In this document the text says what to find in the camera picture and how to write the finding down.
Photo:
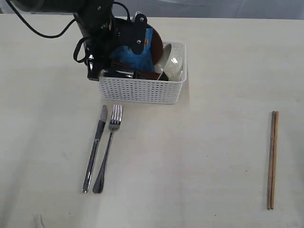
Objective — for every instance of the speckled white bowl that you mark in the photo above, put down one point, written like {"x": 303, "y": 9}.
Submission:
{"x": 171, "y": 62}

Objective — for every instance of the silver table knife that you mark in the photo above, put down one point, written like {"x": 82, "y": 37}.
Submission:
{"x": 99, "y": 131}

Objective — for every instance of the silver fork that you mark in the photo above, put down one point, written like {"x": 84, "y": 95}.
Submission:
{"x": 114, "y": 125}

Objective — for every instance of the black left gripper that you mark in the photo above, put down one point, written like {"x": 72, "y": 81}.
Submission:
{"x": 98, "y": 48}

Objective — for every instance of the white perforated plastic basket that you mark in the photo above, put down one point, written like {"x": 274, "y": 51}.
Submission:
{"x": 146, "y": 91}

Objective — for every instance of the wooden chopstick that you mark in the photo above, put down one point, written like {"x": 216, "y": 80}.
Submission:
{"x": 273, "y": 186}
{"x": 270, "y": 165}

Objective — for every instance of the blue snack bag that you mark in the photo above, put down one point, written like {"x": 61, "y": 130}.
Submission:
{"x": 143, "y": 61}

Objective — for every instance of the shiny metal tray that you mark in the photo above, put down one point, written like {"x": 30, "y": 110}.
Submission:
{"x": 116, "y": 73}

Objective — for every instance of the brown wooden spoon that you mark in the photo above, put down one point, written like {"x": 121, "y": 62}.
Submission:
{"x": 123, "y": 65}

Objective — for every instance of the black box in basket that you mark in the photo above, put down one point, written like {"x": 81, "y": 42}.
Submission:
{"x": 151, "y": 76}

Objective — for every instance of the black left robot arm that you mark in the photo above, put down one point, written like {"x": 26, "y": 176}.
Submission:
{"x": 93, "y": 18}

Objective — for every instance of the brown round plate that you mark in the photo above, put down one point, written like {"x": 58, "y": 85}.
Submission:
{"x": 156, "y": 45}

